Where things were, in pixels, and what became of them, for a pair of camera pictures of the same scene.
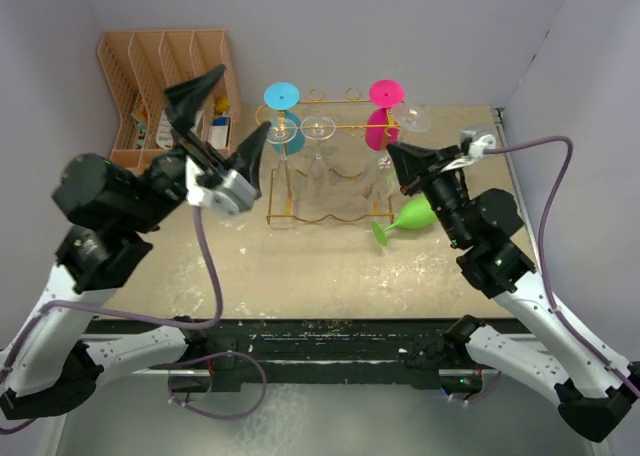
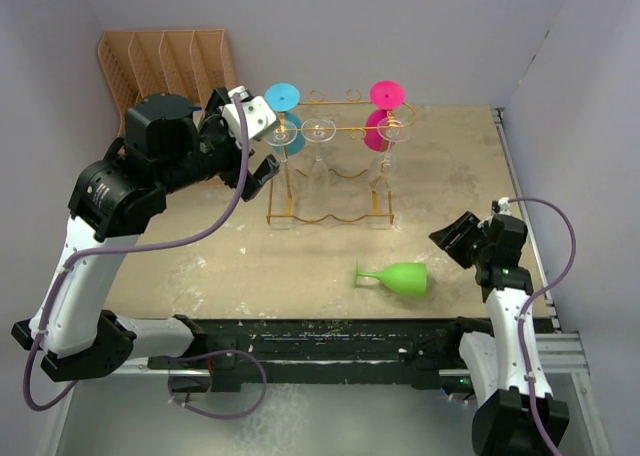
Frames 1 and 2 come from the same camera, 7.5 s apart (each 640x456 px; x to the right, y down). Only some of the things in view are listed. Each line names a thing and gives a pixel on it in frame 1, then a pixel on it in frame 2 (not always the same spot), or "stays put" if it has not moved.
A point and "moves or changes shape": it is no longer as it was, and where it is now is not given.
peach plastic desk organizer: x=140 y=65 stays put
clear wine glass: x=379 y=176 moves or changes shape
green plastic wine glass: x=415 y=214 to x=409 y=279
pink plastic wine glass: x=382 y=125 stays put
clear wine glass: x=318 y=128 stays put
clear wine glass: x=281 y=132 stays put
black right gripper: x=413 y=162 to x=466 y=225
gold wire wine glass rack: x=329 y=158 stays put
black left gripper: x=188 y=100 to x=213 y=122
